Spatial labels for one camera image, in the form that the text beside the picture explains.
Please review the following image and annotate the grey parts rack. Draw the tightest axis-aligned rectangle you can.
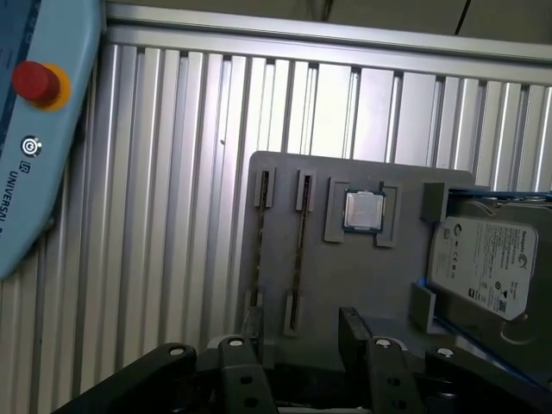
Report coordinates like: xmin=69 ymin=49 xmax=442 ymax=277
xmin=241 ymin=150 xmax=480 ymax=376

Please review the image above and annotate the hard disk in blue carrier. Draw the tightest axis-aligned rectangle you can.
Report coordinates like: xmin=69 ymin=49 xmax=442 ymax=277
xmin=413 ymin=185 xmax=552 ymax=383

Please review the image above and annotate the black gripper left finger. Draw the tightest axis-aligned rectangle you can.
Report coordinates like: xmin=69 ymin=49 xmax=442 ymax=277
xmin=51 ymin=306 xmax=281 ymax=414

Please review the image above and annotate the silver CPU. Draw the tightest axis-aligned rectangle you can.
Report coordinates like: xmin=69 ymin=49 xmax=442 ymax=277
xmin=342 ymin=189 xmax=386 ymax=236

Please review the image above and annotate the thin black cable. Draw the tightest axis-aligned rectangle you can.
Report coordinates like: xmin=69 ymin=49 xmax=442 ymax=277
xmin=451 ymin=0 xmax=474 ymax=36

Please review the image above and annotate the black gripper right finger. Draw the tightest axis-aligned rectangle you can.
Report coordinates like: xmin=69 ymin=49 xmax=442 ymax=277
xmin=340 ymin=306 xmax=552 ymax=414

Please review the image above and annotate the pale blue teach pendant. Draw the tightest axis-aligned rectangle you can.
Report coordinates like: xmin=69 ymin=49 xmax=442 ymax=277
xmin=0 ymin=0 xmax=104 ymax=281

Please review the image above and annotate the blue RAM stick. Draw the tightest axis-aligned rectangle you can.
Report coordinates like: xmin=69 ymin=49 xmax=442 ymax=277
xmin=292 ymin=174 xmax=313 ymax=329

